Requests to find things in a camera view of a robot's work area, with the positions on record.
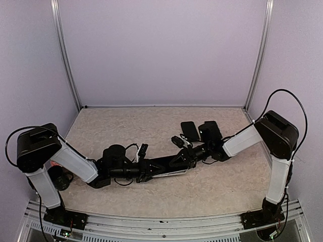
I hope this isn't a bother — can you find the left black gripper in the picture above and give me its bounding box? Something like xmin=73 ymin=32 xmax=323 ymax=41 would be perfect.
xmin=110 ymin=157 xmax=166 ymax=183

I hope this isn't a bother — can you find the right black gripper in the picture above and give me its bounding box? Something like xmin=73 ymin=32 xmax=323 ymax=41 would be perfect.
xmin=169 ymin=142 xmax=211 ymax=169

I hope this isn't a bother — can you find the black phone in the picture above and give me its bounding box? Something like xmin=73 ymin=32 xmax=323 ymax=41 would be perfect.
xmin=146 ymin=155 xmax=189 ymax=177

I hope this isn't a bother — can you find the clear plain phone case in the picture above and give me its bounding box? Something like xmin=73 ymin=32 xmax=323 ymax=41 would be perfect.
xmin=152 ymin=169 xmax=187 ymax=178

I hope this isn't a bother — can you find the black phone case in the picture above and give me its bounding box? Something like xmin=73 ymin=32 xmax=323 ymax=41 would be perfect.
xmin=181 ymin=121 xmax=200 ymax=142

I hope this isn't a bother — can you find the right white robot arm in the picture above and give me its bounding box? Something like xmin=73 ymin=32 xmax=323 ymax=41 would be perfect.
xmin=167 ymin=107 xmax=306 ymax=224

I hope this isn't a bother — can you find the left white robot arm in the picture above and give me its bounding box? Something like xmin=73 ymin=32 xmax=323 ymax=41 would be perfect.
xmin=5 ymin=123 xmax=166 ymax=224

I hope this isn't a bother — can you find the dark green mug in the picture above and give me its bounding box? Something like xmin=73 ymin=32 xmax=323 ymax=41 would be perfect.
xmin=48 ymin=165 xmax=74 ymax=191

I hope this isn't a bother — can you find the red white patterned bowl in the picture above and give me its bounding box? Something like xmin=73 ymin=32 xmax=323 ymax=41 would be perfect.
xmin=50 ymin=160 xmax=62 ymax=167

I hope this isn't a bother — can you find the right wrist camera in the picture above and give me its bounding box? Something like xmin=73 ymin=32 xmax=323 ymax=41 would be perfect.
xmin=171 ymin=136 xmax=191 ymax=149

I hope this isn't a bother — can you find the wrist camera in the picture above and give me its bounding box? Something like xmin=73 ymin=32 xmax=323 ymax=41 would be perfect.
xmin=171 ymin=136 xmax=191 ymax=149
xmin=135 ymin=144 xmax=148 ymax=162

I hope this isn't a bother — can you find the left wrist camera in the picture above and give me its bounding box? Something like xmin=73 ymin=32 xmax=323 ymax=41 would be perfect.
xmin=135 ymin=144 xmax=148 ymax=162

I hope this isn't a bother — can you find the front aluminium rail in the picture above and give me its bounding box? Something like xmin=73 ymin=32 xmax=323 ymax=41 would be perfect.
xmin=19 ymin=201 xmax=303 ymax=242

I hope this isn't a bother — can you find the right aluminium frame post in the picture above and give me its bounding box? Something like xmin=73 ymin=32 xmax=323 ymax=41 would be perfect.
xmin=244 ymin=0 xmax=274 ymax=112

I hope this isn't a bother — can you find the aluminium frame post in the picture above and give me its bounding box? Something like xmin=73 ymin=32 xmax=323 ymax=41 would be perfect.
xmin=244 ymin=0 xmax=274 ymax=112
xmin=50 ymin=0 xmax=82 ymax=112

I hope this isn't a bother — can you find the left aluminium frame post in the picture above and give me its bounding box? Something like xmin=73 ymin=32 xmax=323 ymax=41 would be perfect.
xmin=50 ymin=0 xmax=82 ymax=112

